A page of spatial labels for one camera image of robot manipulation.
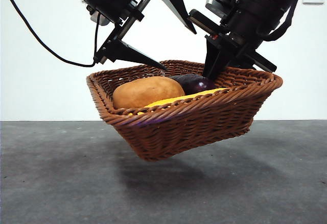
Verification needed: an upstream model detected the brown potato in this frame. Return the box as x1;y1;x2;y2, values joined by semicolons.
112;77;186;109

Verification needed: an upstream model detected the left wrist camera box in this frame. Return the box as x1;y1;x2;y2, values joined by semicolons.
86;4;111;27

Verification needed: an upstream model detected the brown wicker basket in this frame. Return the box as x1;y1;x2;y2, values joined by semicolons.
86;59;284;162

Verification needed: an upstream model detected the thick black cable loop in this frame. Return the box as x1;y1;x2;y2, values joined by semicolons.
263;1;293;42

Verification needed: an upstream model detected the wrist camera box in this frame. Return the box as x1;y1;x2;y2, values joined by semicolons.
86;4;111;27
188;9;222;35

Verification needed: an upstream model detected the purple eggplant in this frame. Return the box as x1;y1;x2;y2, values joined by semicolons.
170;74;217;96

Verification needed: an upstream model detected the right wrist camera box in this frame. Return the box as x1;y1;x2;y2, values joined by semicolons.
188;9;222;35

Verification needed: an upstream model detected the yellow corn cob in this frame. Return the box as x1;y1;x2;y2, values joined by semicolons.
127;87;229;116

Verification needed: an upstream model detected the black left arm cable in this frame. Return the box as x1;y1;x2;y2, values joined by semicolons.
2;0;103;68

